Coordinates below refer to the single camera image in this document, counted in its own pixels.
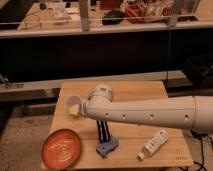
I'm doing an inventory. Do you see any beige wooden tool tip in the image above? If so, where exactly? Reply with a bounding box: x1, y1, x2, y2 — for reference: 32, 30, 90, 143
68, 104, 79, 116

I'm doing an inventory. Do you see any orange ceramic bowl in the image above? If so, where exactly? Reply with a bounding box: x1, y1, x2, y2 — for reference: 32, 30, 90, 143
41, 129, 81, 169

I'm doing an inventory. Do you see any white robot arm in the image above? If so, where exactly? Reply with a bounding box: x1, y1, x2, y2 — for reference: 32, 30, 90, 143
65, 85, 213, 133

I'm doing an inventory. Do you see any translucent plastic cup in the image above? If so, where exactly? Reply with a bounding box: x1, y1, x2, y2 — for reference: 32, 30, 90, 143
65, 96, 81, 115

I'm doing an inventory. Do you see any blue black dish brush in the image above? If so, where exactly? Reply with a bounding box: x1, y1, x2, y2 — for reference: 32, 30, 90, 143
96, 120, 119, 158

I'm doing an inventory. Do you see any black bag on bench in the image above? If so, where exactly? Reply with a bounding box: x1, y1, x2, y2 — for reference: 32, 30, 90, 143
102, 10, 124, 25

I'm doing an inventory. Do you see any red object on bench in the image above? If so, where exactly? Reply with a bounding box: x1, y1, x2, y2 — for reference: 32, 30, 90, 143
125, 4, 146, 23

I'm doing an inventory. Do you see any metal railing post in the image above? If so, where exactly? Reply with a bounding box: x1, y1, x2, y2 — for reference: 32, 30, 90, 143
79, 0, 90, 31

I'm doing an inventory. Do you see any black cable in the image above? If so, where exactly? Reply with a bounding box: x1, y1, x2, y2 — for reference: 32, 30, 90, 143
191, 131, 213, 171

